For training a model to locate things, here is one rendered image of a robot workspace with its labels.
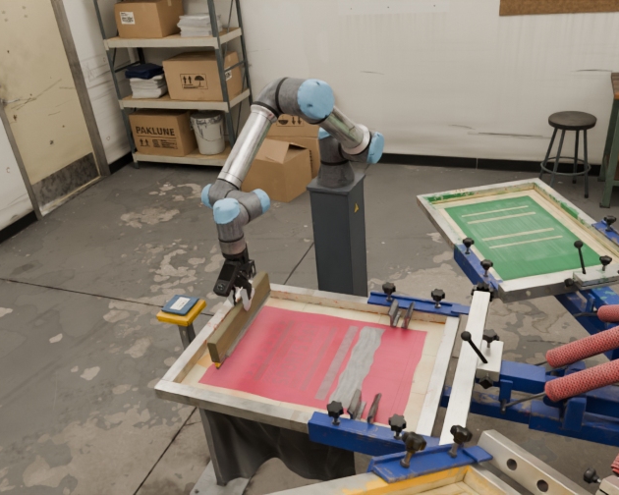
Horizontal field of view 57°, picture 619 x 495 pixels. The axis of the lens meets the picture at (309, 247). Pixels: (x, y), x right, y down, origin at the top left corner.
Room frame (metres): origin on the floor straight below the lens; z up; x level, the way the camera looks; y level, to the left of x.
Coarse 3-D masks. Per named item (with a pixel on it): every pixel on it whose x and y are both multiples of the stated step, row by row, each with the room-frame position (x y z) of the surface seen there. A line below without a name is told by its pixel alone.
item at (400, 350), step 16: (256, 320) 1.58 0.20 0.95; (272, 320) 1.57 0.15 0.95; (304, 320) 1.56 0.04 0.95; (320, 320) 1.55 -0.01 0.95; (336, 320) 1.54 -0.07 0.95; (352, 320) 1.53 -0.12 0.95; (256, 336) 1.50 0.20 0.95; (336, 336) 1.46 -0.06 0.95; (352, 336) 1.45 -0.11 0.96; (384, 336) 1.43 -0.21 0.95; (400, 336) 1.43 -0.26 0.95; (416, 336) 1.42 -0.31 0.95; (336, 352) 1.38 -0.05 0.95; (384, 352) 1.36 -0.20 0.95; (400, 352) 1.35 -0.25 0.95; (416, 352) 1.34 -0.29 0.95; (384, 368) 1.29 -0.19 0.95; (400, 368) 1.28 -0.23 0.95
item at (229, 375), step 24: (240, 360) 1.38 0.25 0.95; (336, 360) 1.34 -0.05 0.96; (216, 384) 1.29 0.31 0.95; (240, 384) 1.28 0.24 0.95; (264, 384) 1.27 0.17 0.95; (312, 384) 1.25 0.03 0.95; (336, 384) 1.24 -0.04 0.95; (384, 384) 1.22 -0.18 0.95; (408, 384) 1.21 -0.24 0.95; (384, 408) 1.13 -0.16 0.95
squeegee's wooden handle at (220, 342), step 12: (264, 276) 1.62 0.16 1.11; (264, 288) 1.60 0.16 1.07; (240, 300) 1.49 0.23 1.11; (252, 300) 1.51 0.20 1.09; (240, 312) 1.44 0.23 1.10; (252, 312) 1.50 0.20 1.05; (228, 324) 1.37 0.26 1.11; (240, 324) 1.42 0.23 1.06; (216, 336) 1.32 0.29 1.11; (228, 336) 1.35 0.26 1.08; (216, 348) 1.29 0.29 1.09; (228, 348) 1.34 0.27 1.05; (216, 360) 1.29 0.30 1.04
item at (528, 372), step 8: (504, 360) 1.18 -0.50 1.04; (504, 368) 1.15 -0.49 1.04; (512, 368) 1.14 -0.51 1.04; (520, 368) 1.14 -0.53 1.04; (528, 368) 1.14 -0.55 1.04; (536, 368) 1.13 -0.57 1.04; (544, 368) 1.13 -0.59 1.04; (504, 376) 1.12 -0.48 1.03; (512, 376) 1.12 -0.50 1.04; (520, 376) 1.11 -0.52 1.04; (528, 376) 1.11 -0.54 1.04; (536, 376) 1.11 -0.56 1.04; (544, 376) 1.10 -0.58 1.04; (496, 384) 1.13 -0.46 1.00; (512, 384) 1.11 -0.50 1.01; (520, 384) 1.11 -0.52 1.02; (528, 384) 1.10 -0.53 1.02; (536, 384) 1.09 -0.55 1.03; (544, 384) 1.09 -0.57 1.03; (528, 392) 1.10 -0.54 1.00; (536, 392) 1.09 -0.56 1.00
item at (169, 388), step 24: (288, 288) 1.71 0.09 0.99; (216, 312) 1.60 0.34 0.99; (384, 312) 1.54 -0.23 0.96; (456, 336) 1.39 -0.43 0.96; (192, 360) 1.38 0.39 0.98; (168, 384) 1.27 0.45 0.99; (432, 384) 1.17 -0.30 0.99; (216, 408) 1.18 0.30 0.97; (240, 408) 1.15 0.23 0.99; (264, 408) 1.14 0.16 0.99; (432, 408) 1.08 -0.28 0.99; (432, 432) 1.02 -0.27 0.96
